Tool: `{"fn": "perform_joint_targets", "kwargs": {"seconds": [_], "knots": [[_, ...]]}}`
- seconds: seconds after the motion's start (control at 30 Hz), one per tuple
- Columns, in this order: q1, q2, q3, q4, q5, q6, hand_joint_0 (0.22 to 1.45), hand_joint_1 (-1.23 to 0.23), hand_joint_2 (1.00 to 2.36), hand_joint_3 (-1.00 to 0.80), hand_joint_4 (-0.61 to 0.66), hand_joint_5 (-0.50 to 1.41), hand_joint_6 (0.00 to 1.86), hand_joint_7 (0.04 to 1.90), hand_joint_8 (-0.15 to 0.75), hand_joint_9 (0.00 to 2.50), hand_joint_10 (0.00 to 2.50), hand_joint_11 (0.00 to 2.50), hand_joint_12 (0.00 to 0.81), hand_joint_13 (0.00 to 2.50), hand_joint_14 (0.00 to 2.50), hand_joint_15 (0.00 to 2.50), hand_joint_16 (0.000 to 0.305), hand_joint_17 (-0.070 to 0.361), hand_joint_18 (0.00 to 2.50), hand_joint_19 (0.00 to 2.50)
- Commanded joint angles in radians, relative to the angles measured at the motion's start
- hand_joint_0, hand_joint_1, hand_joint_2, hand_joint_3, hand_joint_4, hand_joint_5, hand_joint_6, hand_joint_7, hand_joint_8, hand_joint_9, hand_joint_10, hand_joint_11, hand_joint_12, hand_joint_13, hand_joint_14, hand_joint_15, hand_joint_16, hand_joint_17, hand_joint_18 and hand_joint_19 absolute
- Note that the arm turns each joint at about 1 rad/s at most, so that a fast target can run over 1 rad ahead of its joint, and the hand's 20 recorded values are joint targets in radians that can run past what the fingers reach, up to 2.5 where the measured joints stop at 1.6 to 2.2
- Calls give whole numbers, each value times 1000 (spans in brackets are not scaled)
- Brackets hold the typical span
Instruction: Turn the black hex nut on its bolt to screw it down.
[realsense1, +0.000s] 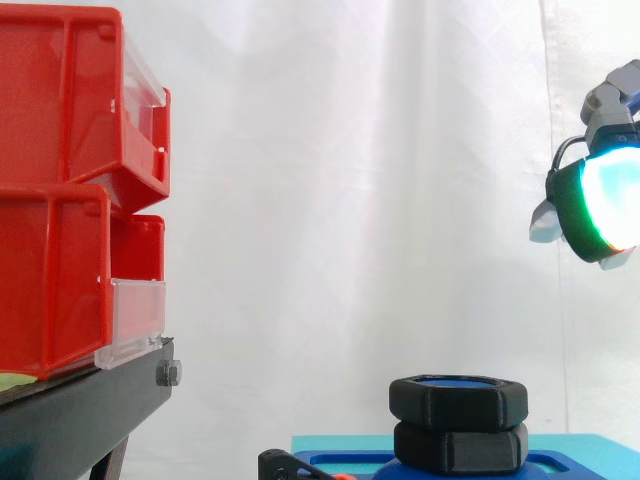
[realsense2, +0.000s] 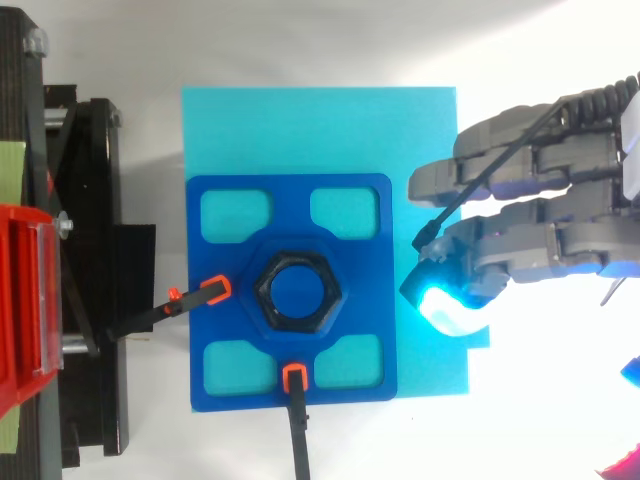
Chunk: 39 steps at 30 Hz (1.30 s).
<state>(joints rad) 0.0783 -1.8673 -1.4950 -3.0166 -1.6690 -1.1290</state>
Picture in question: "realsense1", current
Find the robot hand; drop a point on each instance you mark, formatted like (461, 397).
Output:
(610, 200)

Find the blue plate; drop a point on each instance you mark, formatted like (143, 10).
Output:
(350, 462)

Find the turquoise plate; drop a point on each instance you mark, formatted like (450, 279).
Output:
(600, 450)

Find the black hex nut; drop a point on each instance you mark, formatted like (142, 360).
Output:
(450, 450)
(450, 405)

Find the black stand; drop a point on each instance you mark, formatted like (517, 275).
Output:
(75, 420)

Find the black-and-orange clip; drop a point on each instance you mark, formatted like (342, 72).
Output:
(280, 465)

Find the red plastic bin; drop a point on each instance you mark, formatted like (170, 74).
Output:
(40, 100)
(50, 275)

